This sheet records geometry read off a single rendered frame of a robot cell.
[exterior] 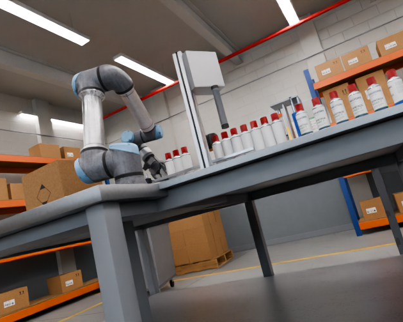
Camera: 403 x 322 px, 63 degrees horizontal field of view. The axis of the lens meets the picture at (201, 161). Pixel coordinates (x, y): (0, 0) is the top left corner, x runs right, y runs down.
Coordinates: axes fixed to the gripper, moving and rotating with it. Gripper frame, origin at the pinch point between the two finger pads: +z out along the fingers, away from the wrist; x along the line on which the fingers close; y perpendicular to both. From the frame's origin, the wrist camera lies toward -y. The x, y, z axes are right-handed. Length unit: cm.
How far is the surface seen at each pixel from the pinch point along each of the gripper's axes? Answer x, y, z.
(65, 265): 372, 264, -168
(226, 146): -37.1, -2.2, 13.1
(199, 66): -57, -13, -19
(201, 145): -32.1, -16.2, 9.1
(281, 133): -59, -2, 28
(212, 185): -38, -60, 40
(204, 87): -52, -13, -11
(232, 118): 9, 438, -181
